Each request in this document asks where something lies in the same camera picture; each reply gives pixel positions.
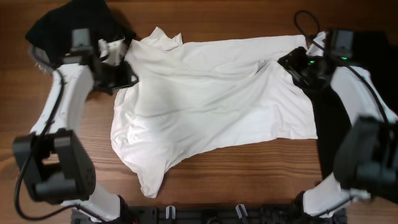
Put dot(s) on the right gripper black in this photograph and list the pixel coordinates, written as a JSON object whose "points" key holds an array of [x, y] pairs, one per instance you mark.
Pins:
{"points": [[291, 66]]}

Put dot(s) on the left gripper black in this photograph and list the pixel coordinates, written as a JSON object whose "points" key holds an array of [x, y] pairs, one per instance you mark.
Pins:
{"points": [[127, 71]]}

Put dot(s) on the white t-shirt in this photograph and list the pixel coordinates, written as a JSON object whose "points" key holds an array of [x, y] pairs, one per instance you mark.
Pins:
{"points": [[195, 97]]}

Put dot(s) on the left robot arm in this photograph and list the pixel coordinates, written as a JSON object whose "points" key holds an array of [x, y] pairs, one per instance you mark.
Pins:
{"points": [[54, 166]]}

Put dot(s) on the black garment at right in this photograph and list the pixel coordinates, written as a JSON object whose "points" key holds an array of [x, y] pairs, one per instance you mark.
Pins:
{"points": [[354, 93]]}

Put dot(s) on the grey folded garments stack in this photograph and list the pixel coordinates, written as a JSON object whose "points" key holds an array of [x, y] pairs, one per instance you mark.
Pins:
{"points": [[40, 58]]}

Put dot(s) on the black folded garment on stack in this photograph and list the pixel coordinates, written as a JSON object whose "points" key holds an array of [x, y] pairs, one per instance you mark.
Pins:
{"points": [[53, 32]]}

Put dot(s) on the black base rail with clips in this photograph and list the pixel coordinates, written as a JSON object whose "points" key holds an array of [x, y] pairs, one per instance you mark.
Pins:
{"points": [[266, 214]]}

